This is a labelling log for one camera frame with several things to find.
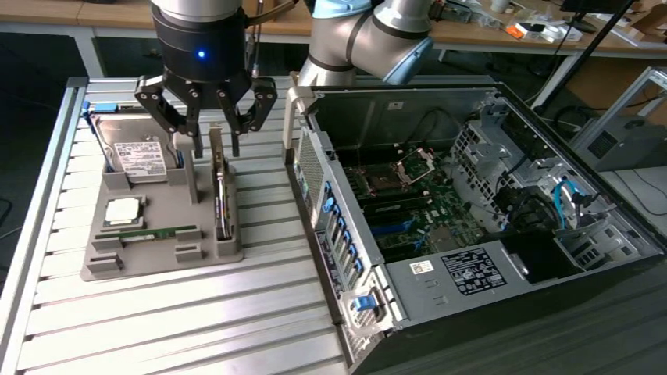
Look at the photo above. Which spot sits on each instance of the grey power supply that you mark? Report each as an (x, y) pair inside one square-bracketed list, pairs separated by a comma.
[(443, 289)]

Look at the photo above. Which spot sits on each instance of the grey parts rack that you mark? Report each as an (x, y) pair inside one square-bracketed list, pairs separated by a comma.
[(156, 254)]

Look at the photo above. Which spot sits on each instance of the wooden desk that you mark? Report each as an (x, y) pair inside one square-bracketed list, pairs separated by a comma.
[(604, 45), (41, 11)]

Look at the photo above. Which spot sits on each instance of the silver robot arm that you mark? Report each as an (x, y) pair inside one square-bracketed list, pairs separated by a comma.
[(339, 31)]

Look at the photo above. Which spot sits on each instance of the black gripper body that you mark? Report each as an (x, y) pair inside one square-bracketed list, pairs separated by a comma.
[(198, 39)]

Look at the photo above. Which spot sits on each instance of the green RAM stick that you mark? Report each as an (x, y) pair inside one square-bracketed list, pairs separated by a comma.
[(151, 233)]

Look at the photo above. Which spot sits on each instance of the blue release latch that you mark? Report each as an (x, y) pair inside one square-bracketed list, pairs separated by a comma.
[(363, 304)]

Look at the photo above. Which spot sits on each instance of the orange and white box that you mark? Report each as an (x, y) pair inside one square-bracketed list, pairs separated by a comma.
[(523, 31)]

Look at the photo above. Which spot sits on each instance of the black monitor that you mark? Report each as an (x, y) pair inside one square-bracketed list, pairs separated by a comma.
[(578, 15)]

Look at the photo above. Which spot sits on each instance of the grey chipset heatsink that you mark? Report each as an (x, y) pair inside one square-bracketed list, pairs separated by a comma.
[(446, 237)]

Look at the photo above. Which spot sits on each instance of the aluminium profile frame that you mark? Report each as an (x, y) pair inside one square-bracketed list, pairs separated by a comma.
[(640, 86)]

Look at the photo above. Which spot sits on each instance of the blue expansion slot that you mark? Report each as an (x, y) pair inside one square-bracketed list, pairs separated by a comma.
[(396, 227)]

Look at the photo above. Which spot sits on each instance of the CPU socket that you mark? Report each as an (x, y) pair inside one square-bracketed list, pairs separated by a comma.
[(383, 181)]

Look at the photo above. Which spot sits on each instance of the metal socket cover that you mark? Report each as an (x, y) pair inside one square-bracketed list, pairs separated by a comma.
[(416, 164)]

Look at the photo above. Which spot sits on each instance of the silver disk bay cage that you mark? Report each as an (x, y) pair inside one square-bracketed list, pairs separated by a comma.
[(484, 152)]

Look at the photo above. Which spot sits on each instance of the silver CPU chip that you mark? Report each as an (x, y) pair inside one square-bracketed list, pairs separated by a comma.
[(121, 213)]

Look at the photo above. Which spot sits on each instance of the black tripod pole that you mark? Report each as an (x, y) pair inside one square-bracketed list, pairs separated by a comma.
[(595, 43)]

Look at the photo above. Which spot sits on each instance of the green graphics card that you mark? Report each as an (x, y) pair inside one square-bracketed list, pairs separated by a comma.
[(222, 187)]

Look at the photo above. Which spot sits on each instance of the folded brown cardboard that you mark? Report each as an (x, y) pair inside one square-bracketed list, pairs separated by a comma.
[(651, 17)]

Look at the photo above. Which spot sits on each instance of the small silver disk bay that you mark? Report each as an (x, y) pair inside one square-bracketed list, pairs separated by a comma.
[(594, 246)]

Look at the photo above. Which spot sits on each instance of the hard disk in blue caddy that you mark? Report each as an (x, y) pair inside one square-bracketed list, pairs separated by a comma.
[(135, 152)]

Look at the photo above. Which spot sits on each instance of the green motherboard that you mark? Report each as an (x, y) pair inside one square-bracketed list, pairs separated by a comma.
[(454, 218)]

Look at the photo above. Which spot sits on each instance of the black RAM slot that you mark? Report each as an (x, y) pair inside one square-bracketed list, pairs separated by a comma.
[(402, 209), (398, 204), (403, 213), (396, 200)]

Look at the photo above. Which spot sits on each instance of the black open PC case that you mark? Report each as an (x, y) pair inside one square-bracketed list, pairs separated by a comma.
[(311, 156)]

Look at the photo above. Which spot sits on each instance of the white cup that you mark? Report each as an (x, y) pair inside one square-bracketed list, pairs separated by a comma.
[(502, 5)]

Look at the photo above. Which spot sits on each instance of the grey cabinet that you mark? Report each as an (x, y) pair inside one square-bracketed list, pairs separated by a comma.
[(624, 144)]

